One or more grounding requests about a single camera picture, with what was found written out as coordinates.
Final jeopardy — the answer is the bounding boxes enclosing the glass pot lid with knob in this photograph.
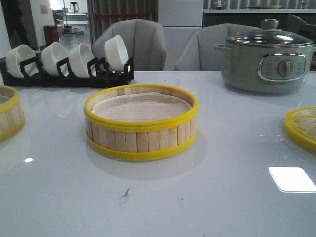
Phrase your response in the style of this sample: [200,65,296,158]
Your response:
[227,19,314,47]

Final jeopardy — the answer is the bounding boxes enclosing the grey chair left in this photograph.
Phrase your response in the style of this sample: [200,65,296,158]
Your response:
[91,19,166,71]

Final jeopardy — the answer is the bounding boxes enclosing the red bin in background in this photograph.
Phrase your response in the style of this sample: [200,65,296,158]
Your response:
[43,25,59,46]

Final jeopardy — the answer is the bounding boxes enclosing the woven bamboo steamer lid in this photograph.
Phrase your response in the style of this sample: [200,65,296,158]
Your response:
[284,107,316,154]

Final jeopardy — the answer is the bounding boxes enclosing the white bowl right end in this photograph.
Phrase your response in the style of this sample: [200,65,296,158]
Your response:
[104,35,129,72]

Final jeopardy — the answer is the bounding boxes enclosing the grey chair right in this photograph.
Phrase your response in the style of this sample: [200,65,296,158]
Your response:
[174,23,256,71]

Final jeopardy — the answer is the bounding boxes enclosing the green electric cooking pot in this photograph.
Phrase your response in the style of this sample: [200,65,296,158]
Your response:
[215,43,316,93]

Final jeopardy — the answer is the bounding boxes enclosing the black bowl rack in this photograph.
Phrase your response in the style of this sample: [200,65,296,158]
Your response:
[0,56,134,88]

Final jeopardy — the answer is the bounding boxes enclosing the white bowl far left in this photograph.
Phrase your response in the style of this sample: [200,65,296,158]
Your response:
[5,44,36,79]

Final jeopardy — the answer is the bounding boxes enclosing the grey chair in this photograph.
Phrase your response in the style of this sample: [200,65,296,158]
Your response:
[91,19,166,71]
[174,23,256,71]

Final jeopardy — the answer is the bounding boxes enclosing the bamboo steamer basket yellow rims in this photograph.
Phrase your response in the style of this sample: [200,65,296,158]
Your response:
[84,84,198,161]

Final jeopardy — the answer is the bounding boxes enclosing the white cabinet in background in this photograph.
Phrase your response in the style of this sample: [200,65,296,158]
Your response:
[158,0,203,71]

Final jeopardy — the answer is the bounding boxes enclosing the white steamer liner paper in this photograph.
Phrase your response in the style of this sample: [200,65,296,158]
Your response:
[92,92,192,122]

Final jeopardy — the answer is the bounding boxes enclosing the white bowl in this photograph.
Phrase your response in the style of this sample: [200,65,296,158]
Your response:
[5,44,36,79]
[41,42,68,77]
[69,43,95,79]

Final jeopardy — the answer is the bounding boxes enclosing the person in background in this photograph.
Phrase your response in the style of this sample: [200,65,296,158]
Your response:
[7,0,30,46]

